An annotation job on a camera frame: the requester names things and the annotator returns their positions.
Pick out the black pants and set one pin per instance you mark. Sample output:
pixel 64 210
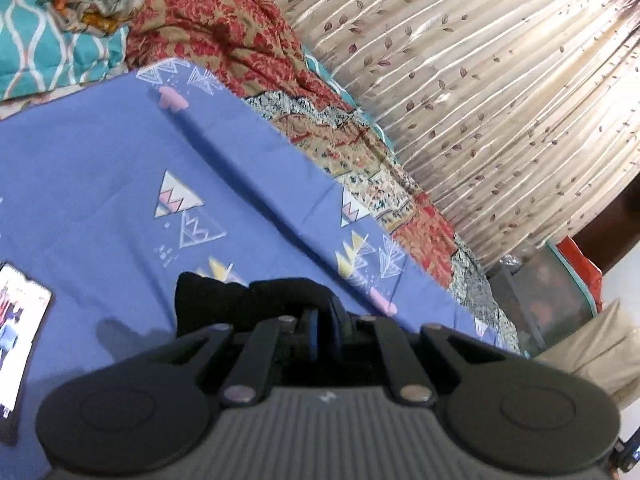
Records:
pixel 235 300

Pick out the blue triangle-print bedsheet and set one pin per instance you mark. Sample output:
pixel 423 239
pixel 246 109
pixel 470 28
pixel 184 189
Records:
pixel 115 200

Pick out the beige and red patterned bedspread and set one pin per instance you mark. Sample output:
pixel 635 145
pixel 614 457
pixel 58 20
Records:
pixel 410 220

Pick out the smartphone with lit screen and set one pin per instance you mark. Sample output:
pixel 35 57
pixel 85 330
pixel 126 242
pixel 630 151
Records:
pixel 17 340

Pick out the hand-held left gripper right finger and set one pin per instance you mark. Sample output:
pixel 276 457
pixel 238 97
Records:
pixel 339 327

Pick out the clear storage box teal lid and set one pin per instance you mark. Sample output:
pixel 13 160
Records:
pixel 545 295

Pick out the beige cloth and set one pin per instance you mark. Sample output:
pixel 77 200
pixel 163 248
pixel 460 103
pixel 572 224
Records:
pixel 595 345

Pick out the red floral blanket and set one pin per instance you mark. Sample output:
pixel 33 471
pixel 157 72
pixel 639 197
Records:
pixel 225 25

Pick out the beige leaf-print curtain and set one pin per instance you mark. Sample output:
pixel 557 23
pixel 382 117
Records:
pixel 475 95

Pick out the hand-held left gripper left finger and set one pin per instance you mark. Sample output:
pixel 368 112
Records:
pixel 310 332

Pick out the teal wavy-pattern pillow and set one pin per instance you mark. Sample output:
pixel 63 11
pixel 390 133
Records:
pixel 45 50

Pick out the red bag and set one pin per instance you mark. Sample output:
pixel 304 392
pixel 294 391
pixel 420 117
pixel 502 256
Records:
pixel 582 265

